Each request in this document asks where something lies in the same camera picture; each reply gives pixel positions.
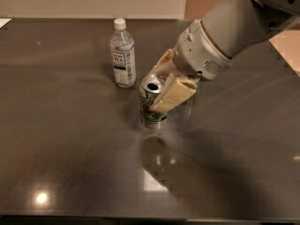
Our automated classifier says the green silver 7up can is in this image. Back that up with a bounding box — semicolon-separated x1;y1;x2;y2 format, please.
139;73;170;130

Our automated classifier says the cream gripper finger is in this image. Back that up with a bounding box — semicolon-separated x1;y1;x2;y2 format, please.
150;49;181;78
151;73;197;113

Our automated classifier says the clear plastic water bottle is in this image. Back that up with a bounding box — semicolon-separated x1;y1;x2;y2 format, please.
110;18;136;88

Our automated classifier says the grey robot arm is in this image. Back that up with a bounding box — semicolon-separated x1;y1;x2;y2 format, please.
150;0;300;113

